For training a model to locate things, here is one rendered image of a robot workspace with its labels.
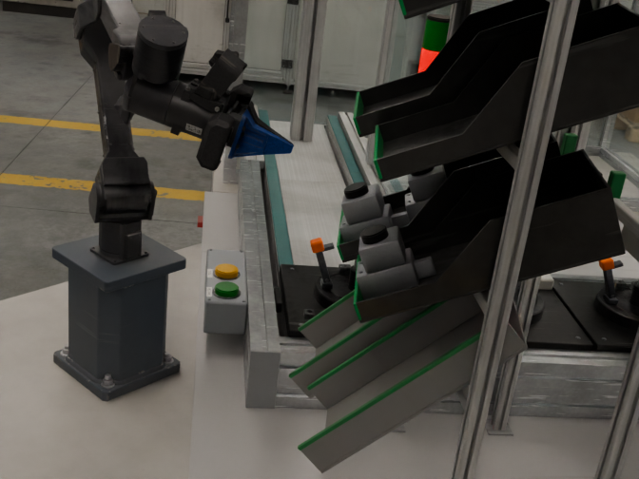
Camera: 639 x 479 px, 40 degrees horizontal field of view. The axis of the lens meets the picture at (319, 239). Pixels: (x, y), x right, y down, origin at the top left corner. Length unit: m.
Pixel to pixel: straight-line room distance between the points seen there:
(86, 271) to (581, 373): 0.77
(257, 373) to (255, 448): 0.12
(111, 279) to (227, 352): 0.31
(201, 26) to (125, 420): 5.53
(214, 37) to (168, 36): 5.67
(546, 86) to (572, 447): 0.73
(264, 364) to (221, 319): 0.16
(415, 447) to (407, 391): 0.36
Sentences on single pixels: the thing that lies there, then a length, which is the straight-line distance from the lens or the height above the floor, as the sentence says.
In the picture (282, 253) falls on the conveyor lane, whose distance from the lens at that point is 1.65.
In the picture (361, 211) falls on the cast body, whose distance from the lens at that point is 1.07.
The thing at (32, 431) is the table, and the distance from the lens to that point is 1.31.
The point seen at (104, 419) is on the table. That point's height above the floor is 0.86.
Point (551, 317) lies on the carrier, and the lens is 1.53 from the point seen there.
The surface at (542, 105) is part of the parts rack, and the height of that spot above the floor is 1.45.
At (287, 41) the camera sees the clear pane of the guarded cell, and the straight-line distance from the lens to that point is 2.66.
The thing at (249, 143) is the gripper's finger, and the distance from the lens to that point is 1.07.
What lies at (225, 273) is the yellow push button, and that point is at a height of 0.97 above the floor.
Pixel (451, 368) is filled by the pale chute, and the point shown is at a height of 1.15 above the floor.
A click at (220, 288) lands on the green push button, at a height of 0.97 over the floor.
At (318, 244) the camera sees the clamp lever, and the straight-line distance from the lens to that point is 1.40.
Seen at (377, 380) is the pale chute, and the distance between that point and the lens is 1.10.
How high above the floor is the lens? 1.63
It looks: 23 degrees down
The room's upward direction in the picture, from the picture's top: 7 degrees clockwise
